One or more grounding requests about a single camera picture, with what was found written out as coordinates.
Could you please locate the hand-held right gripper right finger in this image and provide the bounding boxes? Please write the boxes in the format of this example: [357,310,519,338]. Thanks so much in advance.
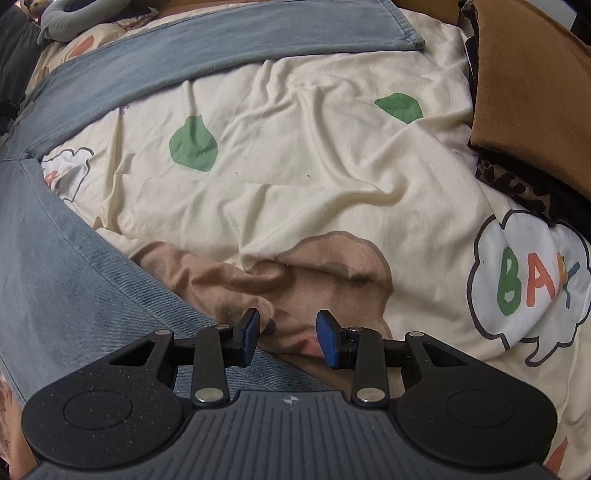
[316,310,467,407]

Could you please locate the blue denim jeans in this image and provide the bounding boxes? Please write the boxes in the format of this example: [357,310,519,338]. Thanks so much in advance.
[0,0,426,407]

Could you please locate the dark grey pillow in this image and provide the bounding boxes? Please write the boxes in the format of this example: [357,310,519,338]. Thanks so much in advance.
[0,4,42,134]

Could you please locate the leopard print cloth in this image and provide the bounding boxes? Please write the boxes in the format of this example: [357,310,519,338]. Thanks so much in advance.
[475,154,591,227]

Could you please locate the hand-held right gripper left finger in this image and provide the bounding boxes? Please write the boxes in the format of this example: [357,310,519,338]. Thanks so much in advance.
[108,308,262,409]

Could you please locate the cream bear printed blanket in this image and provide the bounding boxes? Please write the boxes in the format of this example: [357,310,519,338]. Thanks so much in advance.
[23,9,591,476]

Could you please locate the beige cloth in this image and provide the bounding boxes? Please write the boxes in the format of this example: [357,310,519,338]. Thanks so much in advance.
[0,374,38,467]

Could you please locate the grey neck pillow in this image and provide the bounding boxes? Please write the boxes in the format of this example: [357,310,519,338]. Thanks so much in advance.
[39,0,132,43]

